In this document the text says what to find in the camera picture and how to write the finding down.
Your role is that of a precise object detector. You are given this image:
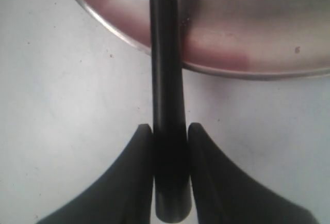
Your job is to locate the round stainless steel plate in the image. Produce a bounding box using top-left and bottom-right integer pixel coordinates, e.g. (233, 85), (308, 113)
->
(76, 0), (329, 79)

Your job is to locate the black serrated knife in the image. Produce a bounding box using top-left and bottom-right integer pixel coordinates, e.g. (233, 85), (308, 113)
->
(150, 0), (191, 223)

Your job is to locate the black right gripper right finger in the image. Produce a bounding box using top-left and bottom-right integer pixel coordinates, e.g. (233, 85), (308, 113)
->
(188, 123), (318, 223)

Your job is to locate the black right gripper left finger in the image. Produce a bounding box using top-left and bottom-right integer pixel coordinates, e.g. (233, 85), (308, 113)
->
(39, 124), (153, 223)

